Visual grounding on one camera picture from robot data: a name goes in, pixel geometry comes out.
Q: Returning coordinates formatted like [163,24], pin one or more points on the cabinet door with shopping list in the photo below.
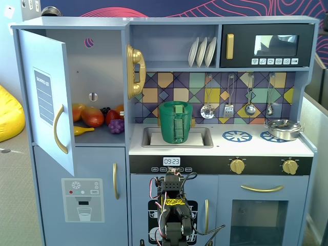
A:
[33,51]

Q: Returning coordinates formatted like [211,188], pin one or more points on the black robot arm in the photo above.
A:
[176,223]

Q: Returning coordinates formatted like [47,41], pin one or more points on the dishwasher door with dish decal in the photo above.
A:
[200,184]

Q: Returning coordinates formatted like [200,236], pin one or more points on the fridge door with dispenser decal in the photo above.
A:
[84,161]

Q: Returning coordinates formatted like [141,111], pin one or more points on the oven door with window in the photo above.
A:
[225,187]

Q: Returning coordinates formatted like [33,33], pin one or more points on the green plastic pitcher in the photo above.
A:
[169,123]

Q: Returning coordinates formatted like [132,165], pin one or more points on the gold toy faucet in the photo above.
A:
[193,122]

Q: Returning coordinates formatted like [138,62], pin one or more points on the grey toy sink basin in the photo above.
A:
[200,138]

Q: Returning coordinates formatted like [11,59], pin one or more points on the metal toy skimmer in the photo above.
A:
[207,112]

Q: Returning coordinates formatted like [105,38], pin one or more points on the orange toy fruit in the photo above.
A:
[120,109]

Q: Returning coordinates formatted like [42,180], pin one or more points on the purple toy grapes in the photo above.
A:
[116,126]

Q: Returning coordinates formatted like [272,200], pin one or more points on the red toy strawberry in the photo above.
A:
[112,117]

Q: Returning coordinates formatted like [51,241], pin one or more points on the dark toy blackberry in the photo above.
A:
[104,110]

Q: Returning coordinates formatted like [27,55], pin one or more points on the gold toy telephone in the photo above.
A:
[135,64]

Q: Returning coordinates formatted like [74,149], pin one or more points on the metal toy spatula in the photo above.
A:
[228,111]

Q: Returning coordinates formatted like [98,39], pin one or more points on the large orange red toy mango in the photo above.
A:
[93,116]

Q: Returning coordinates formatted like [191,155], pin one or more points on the white toy plate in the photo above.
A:
[192,52]
[210,51]
[201,52]

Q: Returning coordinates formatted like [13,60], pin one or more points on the yellow toy banana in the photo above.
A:
[82,130]

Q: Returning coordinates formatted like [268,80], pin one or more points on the gold stove knob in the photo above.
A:
[290,167]
[237,166]

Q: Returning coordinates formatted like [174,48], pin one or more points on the metal toy ladle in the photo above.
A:
[250,109]

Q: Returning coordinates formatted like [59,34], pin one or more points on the small orange red toy mango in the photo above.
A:
[77,111]

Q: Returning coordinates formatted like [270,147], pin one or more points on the blue toy play kitchen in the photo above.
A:
[179,21]

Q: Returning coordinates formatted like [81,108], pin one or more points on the steel toy pot with lid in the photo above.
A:
[283,129]

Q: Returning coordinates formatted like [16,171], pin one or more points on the yellow beanbag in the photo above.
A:
[10,115]

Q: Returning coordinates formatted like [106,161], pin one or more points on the grey desk divider panel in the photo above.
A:
[315,153]

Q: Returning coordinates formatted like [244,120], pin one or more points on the dark round object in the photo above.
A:
[51,11]

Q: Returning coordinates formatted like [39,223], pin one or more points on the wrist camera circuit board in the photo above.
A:
[174,170]

